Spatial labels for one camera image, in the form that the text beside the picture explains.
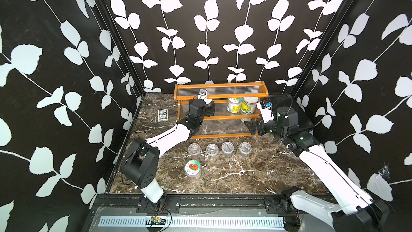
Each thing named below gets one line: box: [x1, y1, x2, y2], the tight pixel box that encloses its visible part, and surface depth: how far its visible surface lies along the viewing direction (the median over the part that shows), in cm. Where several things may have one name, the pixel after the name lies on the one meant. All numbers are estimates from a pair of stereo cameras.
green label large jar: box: [240, 96, 259, 115], surface depth 88 cm
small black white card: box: [157, 109, 169, 122], surface depth 109 cm
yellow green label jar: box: [226, 97, 244, 114], surface depth 88 cm
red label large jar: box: [184, 159, 202, 180], surface depth 79 cm
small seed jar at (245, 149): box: [239, 141, 252, 157], surface depth 89 cm
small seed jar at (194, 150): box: [187, 142, 201, 158], surface depth 88 cm
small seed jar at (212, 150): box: [206, 143, 219, 158], surface depth 88 cm
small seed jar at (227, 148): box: [221, 141, 235, 157], surface depth 89 cm
